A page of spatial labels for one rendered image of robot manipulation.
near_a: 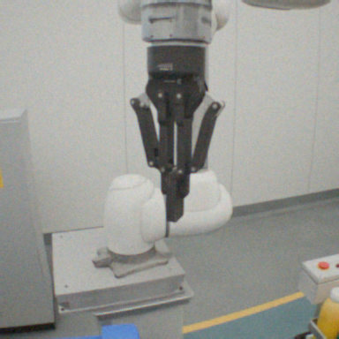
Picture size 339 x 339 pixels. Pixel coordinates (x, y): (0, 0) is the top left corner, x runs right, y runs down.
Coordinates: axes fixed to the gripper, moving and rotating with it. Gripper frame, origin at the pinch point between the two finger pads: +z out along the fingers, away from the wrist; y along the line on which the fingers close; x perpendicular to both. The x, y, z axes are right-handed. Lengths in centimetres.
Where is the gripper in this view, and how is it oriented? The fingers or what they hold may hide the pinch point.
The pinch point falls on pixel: (175, 195)
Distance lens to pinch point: 47.5
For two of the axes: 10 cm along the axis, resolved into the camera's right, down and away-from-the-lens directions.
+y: 9.1, 1.3, -3.9
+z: -0.1, 9.5, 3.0
